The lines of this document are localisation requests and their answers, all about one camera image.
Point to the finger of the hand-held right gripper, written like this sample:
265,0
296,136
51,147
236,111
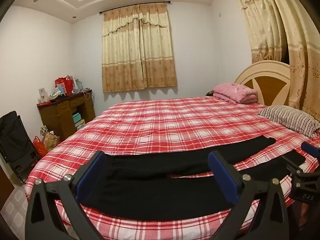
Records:
296,170
310,148

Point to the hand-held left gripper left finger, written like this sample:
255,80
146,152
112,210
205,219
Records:
87,180

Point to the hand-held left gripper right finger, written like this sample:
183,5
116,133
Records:
222,177

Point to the black pants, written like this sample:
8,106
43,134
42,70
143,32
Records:
150,195

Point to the striped pillow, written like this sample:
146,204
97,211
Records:
292,118

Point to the patterned paper bag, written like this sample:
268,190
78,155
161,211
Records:
51,141

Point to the red plastic bag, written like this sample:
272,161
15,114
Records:
40,148

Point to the stack of teal boxes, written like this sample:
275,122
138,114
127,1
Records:
78,121

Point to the brown wooden desk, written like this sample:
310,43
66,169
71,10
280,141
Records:
60,117

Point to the cream and brown headboard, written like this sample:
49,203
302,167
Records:
271,85

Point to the black folding chair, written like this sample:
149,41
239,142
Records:
15,142

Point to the bed with red plaid sheet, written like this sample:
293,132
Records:
162,120

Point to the dark cloth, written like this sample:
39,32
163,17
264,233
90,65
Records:
210,93

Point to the folded pink blanket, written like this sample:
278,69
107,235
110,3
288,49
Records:
237,92

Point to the white floral card box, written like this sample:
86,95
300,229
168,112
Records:
43,95

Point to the pale gift bag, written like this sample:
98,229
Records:
77,84

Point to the red gift bag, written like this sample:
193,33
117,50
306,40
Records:
63,85

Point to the long beige floral curtain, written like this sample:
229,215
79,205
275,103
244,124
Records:
280,25

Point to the beige window curtain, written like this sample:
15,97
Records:
137,52

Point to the dark curtain rod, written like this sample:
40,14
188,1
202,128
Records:
120,8

